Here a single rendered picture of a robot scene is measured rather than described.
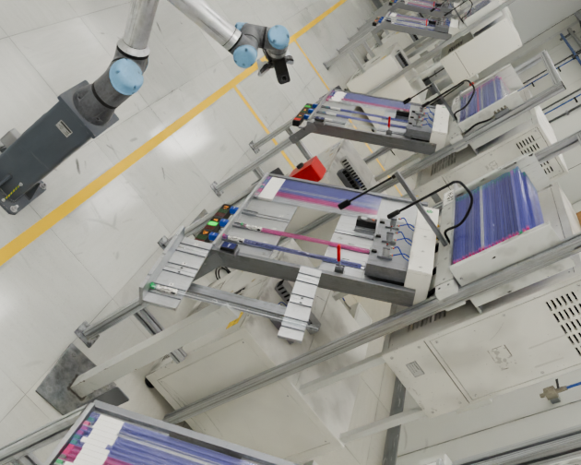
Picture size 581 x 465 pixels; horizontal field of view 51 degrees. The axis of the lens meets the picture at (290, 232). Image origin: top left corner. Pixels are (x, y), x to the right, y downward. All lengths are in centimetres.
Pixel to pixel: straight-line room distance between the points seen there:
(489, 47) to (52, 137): 491
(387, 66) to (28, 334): 497
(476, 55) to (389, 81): 88
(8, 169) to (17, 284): 45
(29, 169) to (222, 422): 126
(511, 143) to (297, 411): 176
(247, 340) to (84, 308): 72
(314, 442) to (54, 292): 119
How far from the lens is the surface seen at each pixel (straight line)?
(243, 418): 257
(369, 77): 663
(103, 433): 151
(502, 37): 650
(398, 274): 203
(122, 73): 220
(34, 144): 245
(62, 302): 258
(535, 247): 191
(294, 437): 256
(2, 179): 262
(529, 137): 333
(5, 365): 236
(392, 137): 333
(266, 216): 236
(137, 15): 224
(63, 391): 243
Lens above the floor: 194
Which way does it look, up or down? 28 degrees down
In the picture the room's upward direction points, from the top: 60 degrees clockwise
